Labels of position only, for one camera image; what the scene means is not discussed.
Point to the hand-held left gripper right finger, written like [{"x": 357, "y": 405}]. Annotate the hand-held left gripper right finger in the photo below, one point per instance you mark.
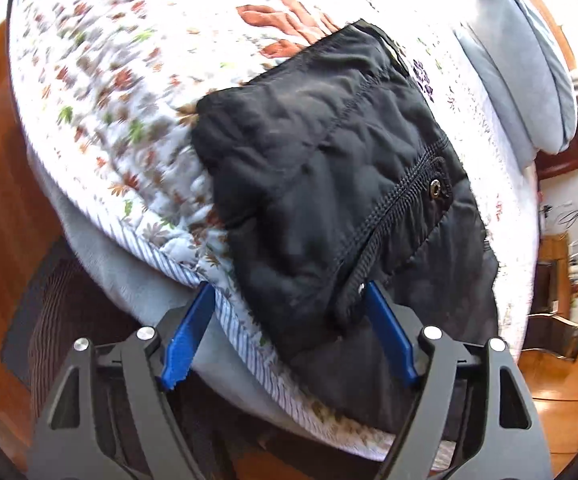
[{"x": 389, "y": 340}]

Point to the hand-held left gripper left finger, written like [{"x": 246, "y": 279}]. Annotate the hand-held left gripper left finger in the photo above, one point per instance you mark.
[{"x": 189, "y": 340}]

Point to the black pants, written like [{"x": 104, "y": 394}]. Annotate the black pants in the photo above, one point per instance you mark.
[{"x": 319, "y": 185}]

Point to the dark striped cloth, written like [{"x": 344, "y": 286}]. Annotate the dark striped cloth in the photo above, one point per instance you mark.
[{"x": 49, "y": 310}]

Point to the wooden desk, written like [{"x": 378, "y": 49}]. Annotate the wooden desk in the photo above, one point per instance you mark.
[{"x": 554, "y": 265}]

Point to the flat light blue pillow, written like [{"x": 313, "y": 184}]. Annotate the flat light blue pillow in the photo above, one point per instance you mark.
[{"x": 491, "y": 110}]

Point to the dark wooden headboard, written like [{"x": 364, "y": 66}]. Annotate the dark wooden headboard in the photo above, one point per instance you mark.
[{"x": 564, "y": 157}]

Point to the floral quilted bedspread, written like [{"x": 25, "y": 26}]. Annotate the floral quilted bedspread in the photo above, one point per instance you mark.
[{"x": 94, "y": 60}]

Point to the large light blue pillow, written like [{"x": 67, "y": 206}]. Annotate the large light blue pillow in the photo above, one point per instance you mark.
[{"x": 524, "y": 55}]

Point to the metal frame chair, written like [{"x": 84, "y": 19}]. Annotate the metal frame chair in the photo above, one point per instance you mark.
[{"x": 556, "y": 332}]

